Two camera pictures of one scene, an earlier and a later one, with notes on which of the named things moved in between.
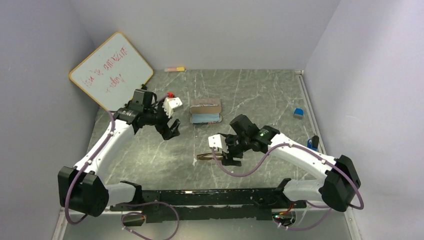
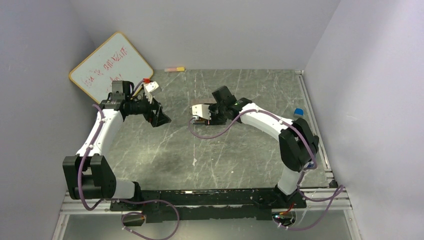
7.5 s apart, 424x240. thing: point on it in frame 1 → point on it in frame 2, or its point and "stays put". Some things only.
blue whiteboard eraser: (298, 112) stays put
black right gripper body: (236, 146) → (218, 115)
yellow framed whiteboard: (111, 73) stays put
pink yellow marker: (178, 69) stays put
